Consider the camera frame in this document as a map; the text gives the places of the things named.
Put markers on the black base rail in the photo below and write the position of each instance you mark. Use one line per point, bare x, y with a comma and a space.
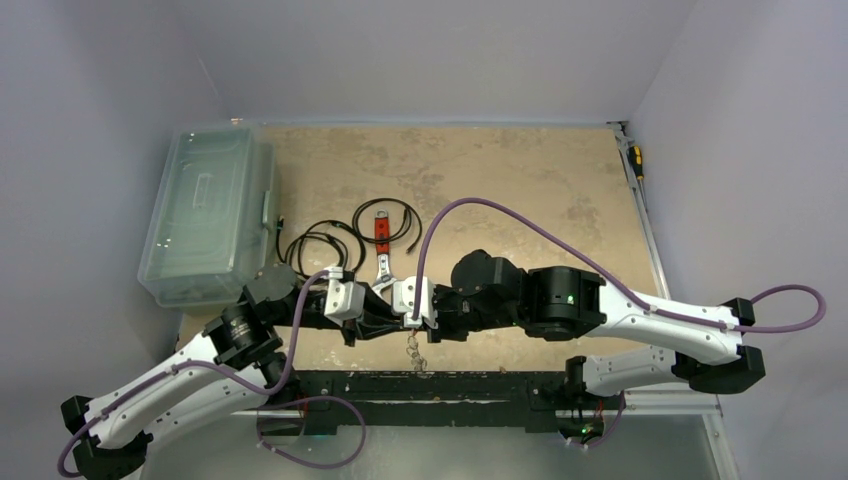
537, 402

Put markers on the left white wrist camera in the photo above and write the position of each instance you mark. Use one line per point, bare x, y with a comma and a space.
344, 296

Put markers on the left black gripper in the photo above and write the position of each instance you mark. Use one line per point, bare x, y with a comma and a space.
376, 319

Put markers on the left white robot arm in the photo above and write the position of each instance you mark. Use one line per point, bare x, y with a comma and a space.
241, 359

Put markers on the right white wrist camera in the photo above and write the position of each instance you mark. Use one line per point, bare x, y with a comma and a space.
414, 305

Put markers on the red handled adjustable wrench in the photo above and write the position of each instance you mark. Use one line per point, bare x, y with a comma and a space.
385, 277

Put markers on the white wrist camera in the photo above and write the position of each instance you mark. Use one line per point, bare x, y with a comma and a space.
344, 296
414, 305

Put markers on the clear plastic storage box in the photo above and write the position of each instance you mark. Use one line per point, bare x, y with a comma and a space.
213, 218

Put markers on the yellow black screwdriver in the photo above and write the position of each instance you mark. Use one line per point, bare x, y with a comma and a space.
635, 160

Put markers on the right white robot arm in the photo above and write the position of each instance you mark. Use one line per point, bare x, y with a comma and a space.
700, 347

